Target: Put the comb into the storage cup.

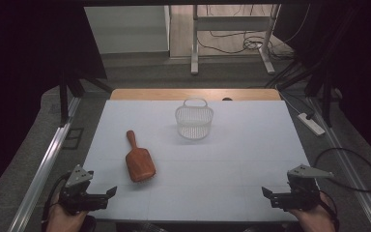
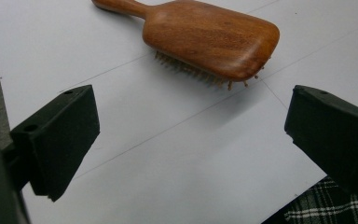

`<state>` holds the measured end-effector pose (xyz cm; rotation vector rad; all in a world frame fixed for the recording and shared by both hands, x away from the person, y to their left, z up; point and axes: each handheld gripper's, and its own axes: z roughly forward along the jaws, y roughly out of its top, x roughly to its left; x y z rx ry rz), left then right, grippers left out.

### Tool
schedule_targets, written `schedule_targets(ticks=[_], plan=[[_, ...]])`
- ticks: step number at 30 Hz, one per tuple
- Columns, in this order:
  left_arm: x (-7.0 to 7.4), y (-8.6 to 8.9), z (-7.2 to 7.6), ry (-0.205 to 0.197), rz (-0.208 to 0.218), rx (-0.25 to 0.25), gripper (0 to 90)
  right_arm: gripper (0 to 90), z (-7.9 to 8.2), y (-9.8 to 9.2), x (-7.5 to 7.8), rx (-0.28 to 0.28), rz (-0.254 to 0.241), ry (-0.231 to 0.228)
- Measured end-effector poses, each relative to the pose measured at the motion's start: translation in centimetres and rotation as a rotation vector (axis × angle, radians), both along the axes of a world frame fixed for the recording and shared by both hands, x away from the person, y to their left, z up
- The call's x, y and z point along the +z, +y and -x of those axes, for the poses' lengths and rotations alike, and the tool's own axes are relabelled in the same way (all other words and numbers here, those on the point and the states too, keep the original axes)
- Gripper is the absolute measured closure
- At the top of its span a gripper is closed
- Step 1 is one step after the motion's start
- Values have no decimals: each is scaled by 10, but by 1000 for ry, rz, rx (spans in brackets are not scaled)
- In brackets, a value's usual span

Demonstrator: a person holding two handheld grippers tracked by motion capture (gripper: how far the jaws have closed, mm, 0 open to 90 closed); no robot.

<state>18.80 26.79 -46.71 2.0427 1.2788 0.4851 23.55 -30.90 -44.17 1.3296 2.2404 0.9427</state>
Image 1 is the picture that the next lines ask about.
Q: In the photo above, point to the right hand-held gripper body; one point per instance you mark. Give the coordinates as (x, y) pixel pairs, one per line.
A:
(299, 196)

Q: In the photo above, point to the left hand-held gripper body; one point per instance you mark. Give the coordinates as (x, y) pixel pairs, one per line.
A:
(77, 193)

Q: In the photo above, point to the brown wooden hairbrush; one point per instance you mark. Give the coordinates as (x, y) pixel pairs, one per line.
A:
(139, 164)

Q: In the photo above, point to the white plastic basket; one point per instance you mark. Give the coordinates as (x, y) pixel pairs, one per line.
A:
(194, 121)

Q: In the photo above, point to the person's right hand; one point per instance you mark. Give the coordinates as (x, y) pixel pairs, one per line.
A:
(314, 220)

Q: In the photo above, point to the person's left hand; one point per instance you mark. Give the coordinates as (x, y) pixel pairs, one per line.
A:
(61, 220)

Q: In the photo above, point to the white table mat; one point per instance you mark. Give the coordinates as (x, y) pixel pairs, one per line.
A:
(212, 170)

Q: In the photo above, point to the white power strip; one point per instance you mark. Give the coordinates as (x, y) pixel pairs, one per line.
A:
(310, 124)

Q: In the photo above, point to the black metal stand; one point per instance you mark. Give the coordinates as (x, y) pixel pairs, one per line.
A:
(63, 103)
(327, 103)

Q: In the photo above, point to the white cabinet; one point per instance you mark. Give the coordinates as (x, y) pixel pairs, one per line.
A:
(125, 29)

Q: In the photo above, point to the aluminium floor rail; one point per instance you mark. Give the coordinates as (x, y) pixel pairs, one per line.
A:
(42, 175)
(348, 161)

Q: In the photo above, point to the black floor frame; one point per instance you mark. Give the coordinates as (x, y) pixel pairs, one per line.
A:
(73, 138)

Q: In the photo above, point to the white desk frame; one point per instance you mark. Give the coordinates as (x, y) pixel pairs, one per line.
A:
(232, 23)

